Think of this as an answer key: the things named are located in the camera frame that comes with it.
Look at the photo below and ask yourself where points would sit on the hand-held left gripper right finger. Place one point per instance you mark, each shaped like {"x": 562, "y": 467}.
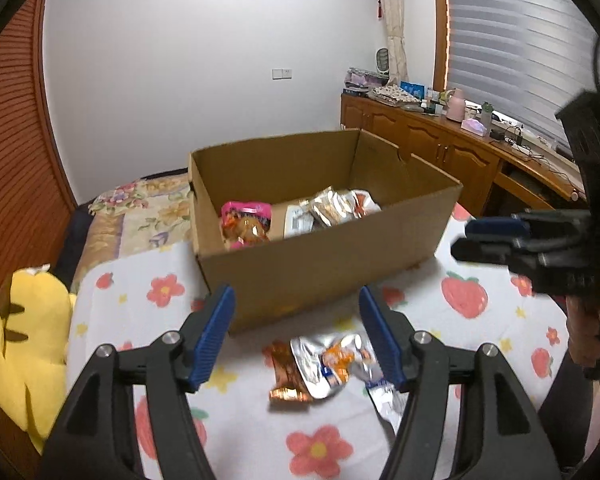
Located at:
{"x": 380, "y": 335}

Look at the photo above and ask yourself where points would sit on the brown cardboard box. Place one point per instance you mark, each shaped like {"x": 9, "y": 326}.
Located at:
{"x": 330, "y": 275}

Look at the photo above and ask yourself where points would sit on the person's right hand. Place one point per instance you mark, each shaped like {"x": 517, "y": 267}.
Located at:
{"x": 577, "y": 330}

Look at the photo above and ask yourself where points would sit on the white light switch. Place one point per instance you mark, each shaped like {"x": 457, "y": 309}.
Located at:
{"x": 281, "y": 73}

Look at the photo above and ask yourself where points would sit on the copper brown snack packet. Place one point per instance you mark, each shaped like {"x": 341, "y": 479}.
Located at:
{"x": 282, "y": 360}

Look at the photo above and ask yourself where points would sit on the beige curtain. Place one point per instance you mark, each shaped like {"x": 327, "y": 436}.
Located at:
{"x": 392, "y": 20}

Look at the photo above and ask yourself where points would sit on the pink snack packet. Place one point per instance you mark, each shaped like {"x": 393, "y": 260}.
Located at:
{"x": 245, "y": 225}

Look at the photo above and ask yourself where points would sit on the silver snack packets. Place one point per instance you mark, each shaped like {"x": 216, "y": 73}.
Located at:
{"x": 330, "y": 205}

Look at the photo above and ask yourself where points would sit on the floral bedsheet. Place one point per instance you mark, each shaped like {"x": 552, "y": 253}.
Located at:
{"x": 130, "y": 215}

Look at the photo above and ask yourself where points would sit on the folded patterned cloth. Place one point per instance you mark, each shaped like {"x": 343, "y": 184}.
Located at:
{"x": 392, "y": 95}

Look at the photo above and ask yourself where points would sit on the pink bottle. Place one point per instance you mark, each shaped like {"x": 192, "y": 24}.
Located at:
{"x": 455, "y": 107}

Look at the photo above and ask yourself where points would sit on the pink tissue box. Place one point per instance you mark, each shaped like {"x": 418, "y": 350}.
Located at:
{"x": 474, "y": 127}

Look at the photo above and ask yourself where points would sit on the blue box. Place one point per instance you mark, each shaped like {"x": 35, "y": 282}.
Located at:
{"x": 414, "y": 89}

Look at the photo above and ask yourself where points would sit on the white window blind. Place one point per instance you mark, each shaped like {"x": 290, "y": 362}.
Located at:
{"x": 520, "y": 45}

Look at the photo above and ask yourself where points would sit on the yellow plush toy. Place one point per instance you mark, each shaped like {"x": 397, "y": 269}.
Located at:
{"x": 25, "y": 340}

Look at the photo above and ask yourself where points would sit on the purple bag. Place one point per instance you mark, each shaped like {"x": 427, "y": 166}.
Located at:
{"x": 362, "y": 80}

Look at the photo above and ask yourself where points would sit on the silver orange print snack packet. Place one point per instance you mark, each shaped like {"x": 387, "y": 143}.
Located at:
{"x": 330, "y": 365}

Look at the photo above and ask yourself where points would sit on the small white fan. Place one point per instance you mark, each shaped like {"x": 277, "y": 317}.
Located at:
{"x": 381, "y": 60}

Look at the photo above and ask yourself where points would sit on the wooden cabinet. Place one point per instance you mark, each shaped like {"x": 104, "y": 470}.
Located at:
{"x": 430, "y": 145}

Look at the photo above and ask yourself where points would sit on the small silver snack packet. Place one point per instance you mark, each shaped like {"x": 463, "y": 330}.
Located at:
{"x": 385, "y": 407}

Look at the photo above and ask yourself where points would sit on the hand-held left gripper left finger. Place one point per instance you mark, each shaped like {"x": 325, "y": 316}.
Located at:
{"x": 212, "y": 335}

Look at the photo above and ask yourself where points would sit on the strawberry print cloth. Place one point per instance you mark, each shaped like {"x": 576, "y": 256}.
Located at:
{"x": 260, "y": 440}

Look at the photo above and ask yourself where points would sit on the green capped bottle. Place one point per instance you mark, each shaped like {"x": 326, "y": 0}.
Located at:
{"x": 486, "y": 115}

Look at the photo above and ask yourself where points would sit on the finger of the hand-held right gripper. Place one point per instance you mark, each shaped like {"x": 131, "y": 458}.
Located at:
{"x": 485, "y": 251}
{"x": 490, "y": 227}

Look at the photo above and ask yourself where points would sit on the white silver snack packet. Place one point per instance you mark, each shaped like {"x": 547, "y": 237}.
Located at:
{"x": 297, "y": 222}

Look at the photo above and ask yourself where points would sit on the brown slatted wooden wardrobe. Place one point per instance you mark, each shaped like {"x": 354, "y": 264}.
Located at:
{"x": 15, "y": 135}

